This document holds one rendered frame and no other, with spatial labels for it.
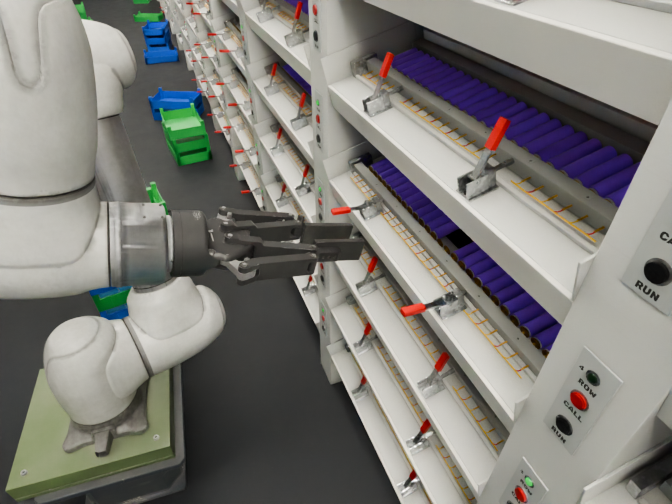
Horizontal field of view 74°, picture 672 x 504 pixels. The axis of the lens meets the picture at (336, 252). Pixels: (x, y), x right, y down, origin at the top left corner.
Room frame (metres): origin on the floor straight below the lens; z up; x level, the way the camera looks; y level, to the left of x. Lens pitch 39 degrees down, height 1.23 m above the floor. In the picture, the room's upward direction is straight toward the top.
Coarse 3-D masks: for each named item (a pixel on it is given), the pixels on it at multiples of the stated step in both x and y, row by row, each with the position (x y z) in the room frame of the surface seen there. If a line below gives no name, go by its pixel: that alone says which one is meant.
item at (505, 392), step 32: (352, 160) 0.84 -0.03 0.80; (352, 192) 0.77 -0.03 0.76; (384, 224) 0.66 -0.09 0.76; (384, 256) 0.59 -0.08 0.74; (416, 256) 0.57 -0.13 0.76; (416, 288) 0.50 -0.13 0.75; (448, 288) 0.49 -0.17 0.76; (480, 288) 0.48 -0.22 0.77; (448, 320) 0.43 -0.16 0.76; (480, 352) 0.37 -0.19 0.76; (480, 384) 0.34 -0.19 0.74; (512, 384) 0.32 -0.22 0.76; (512, 416) 0.28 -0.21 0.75
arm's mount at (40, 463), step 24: (168, 384) 0.67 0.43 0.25; (48, 408) 0.60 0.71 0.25; (168, 408) 0.60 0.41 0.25; (24, 432) 0.54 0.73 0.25; (48, 432) 0.54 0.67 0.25; (168, 432) 0.54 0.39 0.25; (24, 456) 0.48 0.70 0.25; (48, 456) 0.48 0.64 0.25; (72, 456) 0.48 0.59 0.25; (96, 456) 0.48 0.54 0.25; (120, 456) 0.48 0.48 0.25; (144, 456) 0.49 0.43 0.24; (168, 456) 0.50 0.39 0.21; (24, 480) 0.43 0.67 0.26; (48, 480) 0.43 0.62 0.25; (72, 480) 0.44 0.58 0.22
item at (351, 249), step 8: (320, 240) 0.43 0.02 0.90; (328, 240) 0.44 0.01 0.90; (336, 240) 0.44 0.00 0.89; (344, 240) 0.44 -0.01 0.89; (352, 240) 0.45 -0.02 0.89; (360, 240) 0.45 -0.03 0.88; (344, 248) 0.44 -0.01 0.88; (352, 248) 0.45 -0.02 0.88; (360, 248) 0.45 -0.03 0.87; (344, 256) 0.44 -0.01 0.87; (352, 256) 0.45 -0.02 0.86
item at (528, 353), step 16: (368, 176) 0.78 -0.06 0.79; (384, 192) 0.72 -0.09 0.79; (400, 208) 0.66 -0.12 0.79; (416, 224) 0.61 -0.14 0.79; (416, 240) 0.59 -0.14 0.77; (432, 240) 0.57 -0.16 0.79; (432, 256) 0.54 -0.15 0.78; (448, 256) 0.53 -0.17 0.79; (448, 272) 0.50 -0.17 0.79; (464, 272) 0.49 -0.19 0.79; (464, 288) 0.46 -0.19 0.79; (480, 304) 0.43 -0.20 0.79; (496, 320) 0.40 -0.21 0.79; (512, 336) 0.37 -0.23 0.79; (528, 352) 0.34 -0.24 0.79; (512, 368) 0.34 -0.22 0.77
